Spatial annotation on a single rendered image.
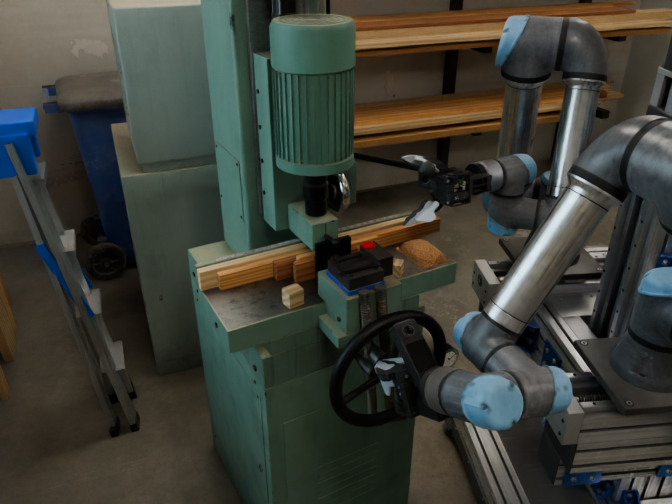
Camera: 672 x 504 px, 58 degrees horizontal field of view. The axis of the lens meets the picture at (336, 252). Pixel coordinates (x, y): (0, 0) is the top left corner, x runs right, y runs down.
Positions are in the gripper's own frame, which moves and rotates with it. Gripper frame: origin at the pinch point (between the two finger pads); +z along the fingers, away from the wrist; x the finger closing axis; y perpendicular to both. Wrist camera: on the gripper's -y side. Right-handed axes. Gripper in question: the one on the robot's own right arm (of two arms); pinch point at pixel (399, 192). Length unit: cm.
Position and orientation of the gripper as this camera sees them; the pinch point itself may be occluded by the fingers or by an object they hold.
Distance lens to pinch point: 133.4
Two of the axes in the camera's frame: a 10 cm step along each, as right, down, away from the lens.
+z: -8.8, 2.2, -4.3
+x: 0.6, 9.4, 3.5
